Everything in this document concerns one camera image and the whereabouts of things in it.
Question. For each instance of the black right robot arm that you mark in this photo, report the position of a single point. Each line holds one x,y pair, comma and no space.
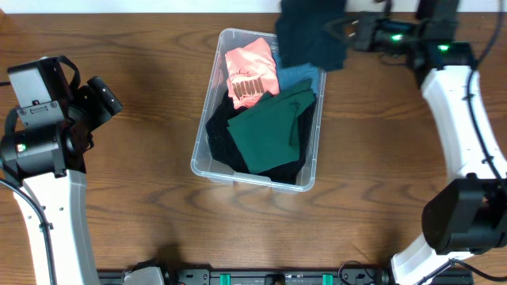
468,217

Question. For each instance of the dark navy garment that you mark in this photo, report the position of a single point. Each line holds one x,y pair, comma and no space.
302,36

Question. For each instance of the clear plastic storage bin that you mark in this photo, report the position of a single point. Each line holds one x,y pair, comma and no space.
202,163

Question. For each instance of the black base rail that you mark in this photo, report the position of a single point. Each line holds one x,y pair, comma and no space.
153,271

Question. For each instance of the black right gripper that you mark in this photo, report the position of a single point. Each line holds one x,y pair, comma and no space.
365,36

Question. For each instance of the black knit garment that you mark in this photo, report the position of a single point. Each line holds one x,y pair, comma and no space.
223,148

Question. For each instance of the dark green garment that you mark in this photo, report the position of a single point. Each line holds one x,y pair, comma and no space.
267,134

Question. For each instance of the pink shirt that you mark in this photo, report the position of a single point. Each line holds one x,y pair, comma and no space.
251,73

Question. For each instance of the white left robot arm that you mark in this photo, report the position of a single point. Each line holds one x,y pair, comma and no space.
42,158

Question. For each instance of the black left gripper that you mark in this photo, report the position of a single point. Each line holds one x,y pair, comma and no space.
74,74

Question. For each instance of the blue cloth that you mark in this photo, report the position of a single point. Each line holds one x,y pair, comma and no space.
289,76

